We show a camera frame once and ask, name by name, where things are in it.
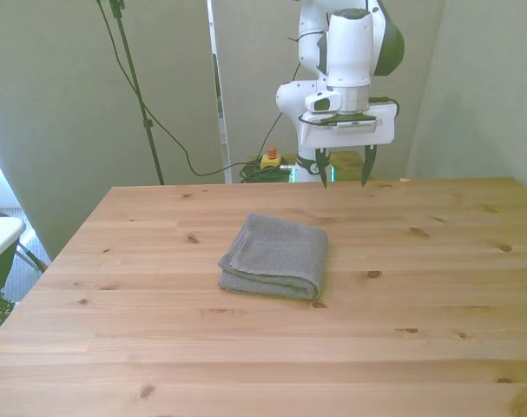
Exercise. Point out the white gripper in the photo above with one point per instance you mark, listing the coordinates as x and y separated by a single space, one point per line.
354 137

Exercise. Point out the grey towel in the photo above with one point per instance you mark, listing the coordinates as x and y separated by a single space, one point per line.
276 260

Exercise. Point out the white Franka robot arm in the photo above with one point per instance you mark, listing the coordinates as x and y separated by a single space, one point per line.
349 43

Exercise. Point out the small wooden side table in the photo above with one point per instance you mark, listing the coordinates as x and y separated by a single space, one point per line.
347 167

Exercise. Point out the yellow emergency stop button box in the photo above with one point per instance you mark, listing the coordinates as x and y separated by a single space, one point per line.
271 160

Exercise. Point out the white vertical panel edge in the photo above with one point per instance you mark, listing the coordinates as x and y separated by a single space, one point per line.
221 143

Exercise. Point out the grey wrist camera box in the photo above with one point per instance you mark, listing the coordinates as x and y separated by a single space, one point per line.
355 126

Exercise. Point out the black camera stand pole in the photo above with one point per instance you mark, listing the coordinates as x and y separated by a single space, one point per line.
135 87

